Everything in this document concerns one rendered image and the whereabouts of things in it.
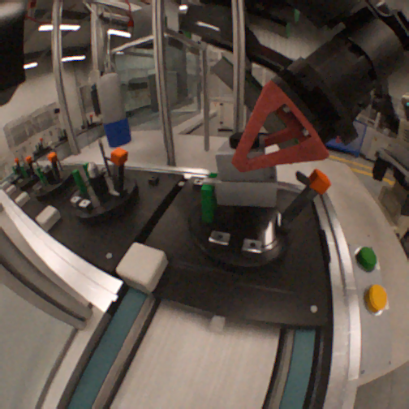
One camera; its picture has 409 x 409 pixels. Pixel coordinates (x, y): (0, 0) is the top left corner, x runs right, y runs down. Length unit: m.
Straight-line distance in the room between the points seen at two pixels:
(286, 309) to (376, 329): 0.15
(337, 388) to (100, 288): 0.30
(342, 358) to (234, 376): 0.12
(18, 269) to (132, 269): 0.12
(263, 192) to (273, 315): 0.12
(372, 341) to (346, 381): 0.06
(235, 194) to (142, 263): 0.12
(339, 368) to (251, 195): 0.22
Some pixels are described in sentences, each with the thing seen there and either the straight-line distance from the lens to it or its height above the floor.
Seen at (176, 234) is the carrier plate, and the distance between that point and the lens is 0.23.
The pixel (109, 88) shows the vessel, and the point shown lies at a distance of 1.04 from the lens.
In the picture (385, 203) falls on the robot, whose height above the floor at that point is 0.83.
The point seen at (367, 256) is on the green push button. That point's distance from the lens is 0.30.
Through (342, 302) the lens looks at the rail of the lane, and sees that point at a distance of 0.25.
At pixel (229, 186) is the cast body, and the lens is 0.17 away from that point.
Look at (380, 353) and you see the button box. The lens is 0.28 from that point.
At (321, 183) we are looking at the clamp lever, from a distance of 0.19.
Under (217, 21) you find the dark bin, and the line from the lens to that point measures 0.43.
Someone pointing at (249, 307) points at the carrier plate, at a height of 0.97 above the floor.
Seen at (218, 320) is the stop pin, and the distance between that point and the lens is 0.18.
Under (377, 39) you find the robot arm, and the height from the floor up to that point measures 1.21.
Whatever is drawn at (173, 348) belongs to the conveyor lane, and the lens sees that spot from 0.23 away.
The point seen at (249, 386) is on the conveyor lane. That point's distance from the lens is 0.24.
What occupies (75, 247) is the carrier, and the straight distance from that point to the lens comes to 0.29.
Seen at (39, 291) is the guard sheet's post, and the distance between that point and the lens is 0.18.
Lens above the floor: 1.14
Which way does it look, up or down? 40 degrees down
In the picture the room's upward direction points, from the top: 2 degrees counter-clockwise
